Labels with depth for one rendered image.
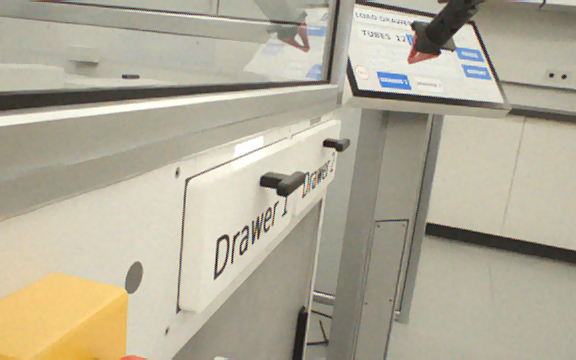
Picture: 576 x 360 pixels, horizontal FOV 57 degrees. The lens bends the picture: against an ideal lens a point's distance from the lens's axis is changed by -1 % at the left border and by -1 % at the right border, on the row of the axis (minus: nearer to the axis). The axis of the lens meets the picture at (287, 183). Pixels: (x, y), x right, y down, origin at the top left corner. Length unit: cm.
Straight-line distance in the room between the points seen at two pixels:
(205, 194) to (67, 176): 15
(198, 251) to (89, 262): 12
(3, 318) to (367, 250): 133
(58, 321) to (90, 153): 10
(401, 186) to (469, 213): 207
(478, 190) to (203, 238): 317
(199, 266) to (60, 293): 18
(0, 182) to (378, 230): 133
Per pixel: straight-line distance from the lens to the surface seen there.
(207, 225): 42
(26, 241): 28
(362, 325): 162
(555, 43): 419
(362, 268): 154
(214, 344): 61
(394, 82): 134
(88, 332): 25
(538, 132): 350
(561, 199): 358
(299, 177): 54
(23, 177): 26
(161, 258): 40
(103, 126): 30
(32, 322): 25
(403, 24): 150
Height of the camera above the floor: 103
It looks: 13 degrees down
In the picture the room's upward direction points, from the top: 7 degrees clockwise
